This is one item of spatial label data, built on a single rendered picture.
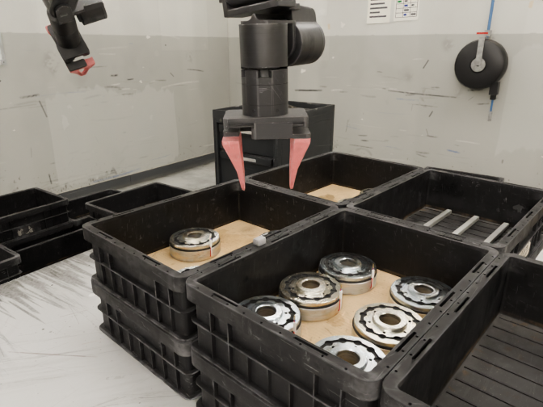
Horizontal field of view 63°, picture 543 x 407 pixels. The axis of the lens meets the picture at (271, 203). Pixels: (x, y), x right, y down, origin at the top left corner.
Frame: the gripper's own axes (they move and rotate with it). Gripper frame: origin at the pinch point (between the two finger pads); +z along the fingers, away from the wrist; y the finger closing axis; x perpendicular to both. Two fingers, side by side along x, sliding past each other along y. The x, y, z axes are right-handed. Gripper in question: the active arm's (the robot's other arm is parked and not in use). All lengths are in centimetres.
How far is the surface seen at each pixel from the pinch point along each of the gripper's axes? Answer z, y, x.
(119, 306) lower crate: 25.0, 25.9, -9.4
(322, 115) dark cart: 28, -34, -201
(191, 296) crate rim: 14.4, 10.6, 4.6
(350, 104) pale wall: 48, -83, -365
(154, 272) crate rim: 13.9, 16.8, -1.3
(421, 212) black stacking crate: 26, -40, -48
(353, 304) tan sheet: 23.7, -13.8, -5.8
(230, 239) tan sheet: 24.0, 8.2, -32.4
